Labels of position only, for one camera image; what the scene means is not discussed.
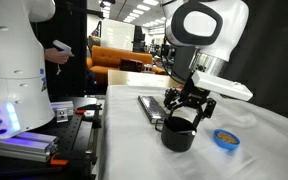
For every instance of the operator hand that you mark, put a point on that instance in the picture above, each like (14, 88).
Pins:
(60, 57)

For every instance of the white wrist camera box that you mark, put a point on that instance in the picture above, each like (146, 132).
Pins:
(217, 85)

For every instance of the brown wooden table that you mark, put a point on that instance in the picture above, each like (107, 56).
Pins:
(134, 78)

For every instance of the white handheld controller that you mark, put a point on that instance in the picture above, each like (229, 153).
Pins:
(62, 46)

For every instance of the dark brown box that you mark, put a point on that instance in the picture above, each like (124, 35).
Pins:
(130, 64)

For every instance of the blue bowl of grains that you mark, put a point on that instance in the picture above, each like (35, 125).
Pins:
(226, 141)

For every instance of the operator forearm dark sleeve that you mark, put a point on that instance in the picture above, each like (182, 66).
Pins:
(48, 54)

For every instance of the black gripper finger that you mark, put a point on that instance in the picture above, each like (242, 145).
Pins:
(172, 100)
(208, 108)

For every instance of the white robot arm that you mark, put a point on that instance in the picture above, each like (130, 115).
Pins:
(10, 50)

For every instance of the black clamp orange grip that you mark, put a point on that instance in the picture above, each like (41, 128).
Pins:
(59, 161)
(92, 115)

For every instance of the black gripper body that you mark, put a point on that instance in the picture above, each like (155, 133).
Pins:
(194, 96)

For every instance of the white table cloth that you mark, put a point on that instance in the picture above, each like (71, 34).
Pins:
(144, 153)

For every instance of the white partition panel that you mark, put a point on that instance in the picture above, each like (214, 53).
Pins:
(117, 35)

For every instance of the small aluminium block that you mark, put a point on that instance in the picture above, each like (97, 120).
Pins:
(62, 115)

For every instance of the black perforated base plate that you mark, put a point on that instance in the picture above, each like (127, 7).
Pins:
(74, 136)

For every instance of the aluminium profile rail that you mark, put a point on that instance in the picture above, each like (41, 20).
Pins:
(17, 145)
(62, 104)

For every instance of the orange sofa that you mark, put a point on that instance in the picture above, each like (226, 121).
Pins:
(110, 56)

